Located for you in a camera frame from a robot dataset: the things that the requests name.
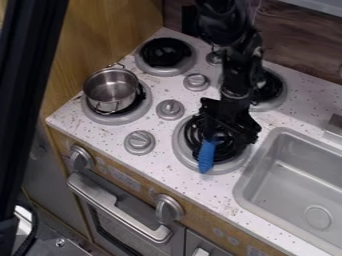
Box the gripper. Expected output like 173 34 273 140
197 95 264 146

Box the blue tool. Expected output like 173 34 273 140
196 134 225 175

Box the toy stove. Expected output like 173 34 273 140
80 36 289 176

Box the toy sink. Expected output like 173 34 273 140
231 126 342 256

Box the silver pot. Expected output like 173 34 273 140
81 62 147 117

